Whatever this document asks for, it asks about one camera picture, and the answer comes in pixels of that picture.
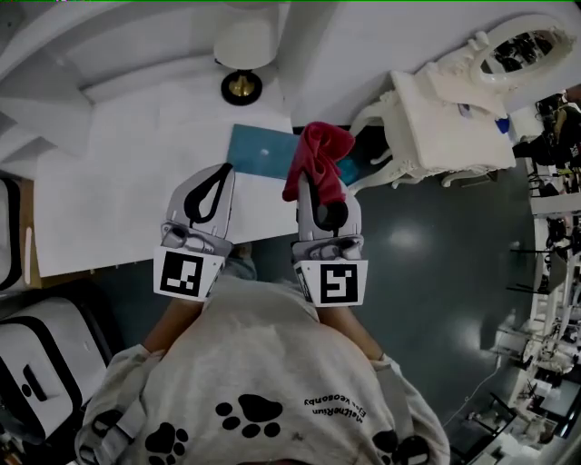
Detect person's right forearm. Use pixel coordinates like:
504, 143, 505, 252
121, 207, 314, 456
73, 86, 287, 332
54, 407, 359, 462
316, 304, 388, 363

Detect person's grey paw-print sweatshirt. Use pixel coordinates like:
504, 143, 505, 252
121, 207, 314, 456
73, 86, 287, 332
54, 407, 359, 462
74, 253, 451, 465

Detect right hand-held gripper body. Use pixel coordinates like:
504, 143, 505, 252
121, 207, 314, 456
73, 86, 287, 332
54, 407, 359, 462
290, 233, 370, 309

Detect teal plastic object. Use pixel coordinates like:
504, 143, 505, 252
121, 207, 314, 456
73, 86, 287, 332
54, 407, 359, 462
337, 155, 360, 186

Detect red cloth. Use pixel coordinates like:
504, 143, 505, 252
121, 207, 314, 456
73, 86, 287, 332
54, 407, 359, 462
281, 121, 357, 206

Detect white shelving with clutter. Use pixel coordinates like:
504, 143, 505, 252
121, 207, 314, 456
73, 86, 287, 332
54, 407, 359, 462
491, 199, 581, 450

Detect white lamp with black base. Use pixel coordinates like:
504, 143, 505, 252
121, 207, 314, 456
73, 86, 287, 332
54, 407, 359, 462
212, 16, 277, 108

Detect grey shoulder strap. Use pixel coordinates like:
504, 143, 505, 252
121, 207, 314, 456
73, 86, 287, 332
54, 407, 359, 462
77, 389, 152, 465
370, 355, 433, 465

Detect person's left forearm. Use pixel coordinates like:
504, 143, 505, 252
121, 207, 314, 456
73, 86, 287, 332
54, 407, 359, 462
142, 295, 206, 354

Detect white ornate chair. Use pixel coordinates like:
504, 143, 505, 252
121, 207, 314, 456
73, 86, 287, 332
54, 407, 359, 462
348, 12, 576, 191

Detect person's trousers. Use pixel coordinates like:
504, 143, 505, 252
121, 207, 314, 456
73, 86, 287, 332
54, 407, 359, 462
223, 242, 259, 282

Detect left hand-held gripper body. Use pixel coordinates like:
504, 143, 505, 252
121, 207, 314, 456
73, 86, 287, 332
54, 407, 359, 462
152, 212, 235, 302

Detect white floor cable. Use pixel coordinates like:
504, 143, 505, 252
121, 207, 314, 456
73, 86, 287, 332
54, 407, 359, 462
441, 360, 501, 429

